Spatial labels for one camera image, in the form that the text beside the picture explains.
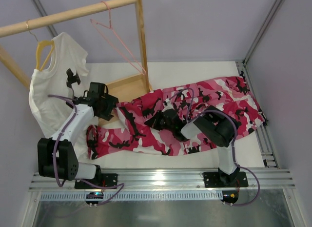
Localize pink camouflage trousers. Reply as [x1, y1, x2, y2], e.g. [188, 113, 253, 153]
[87, 76, 265, 160]

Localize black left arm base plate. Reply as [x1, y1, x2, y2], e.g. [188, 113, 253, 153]
[74, 173, 118, 189]

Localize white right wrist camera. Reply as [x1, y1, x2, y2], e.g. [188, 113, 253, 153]
[164, 98, 173, 108]

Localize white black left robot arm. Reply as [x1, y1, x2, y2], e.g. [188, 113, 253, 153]
[37, 82, 118, 188]

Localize slotted grey cable duct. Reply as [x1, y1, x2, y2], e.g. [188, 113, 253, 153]
[39, 190, 223, 202]

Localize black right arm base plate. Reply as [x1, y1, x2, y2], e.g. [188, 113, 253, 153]
[202, 172, 249, 188]

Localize pink wire hanger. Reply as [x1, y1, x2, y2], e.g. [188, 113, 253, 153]
[90, 1, 147, 76]

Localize yellow wooden hanger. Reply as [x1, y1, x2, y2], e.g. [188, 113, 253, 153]
[26, 20, 56, 71]

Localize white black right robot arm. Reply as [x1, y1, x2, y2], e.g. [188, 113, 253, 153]
[145, 106, 240, 186]

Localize white printed t-shirt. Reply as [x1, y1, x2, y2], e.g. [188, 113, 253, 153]
[28, 32, 90, 159]

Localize wooden clothes rack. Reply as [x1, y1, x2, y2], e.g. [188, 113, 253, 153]
[0, 0, 153, 127]

